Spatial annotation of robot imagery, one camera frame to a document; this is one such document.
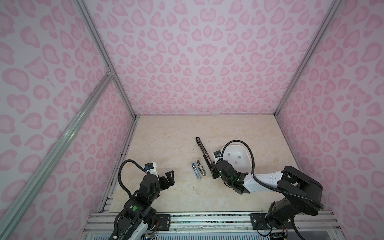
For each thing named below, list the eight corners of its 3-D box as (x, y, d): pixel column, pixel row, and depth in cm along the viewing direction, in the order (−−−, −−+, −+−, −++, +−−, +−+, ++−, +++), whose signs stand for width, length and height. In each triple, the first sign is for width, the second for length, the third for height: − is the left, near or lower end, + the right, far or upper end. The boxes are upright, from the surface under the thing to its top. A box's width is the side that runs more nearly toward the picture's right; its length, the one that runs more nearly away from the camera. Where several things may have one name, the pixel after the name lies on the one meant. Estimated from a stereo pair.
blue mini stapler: (197, 181, 89) (197, 178, 86) (191, 165, 95) (191, 162, 92) (201, 179, 89) (201, 177, 87) (195, 164, 96) (195, 161, 93)
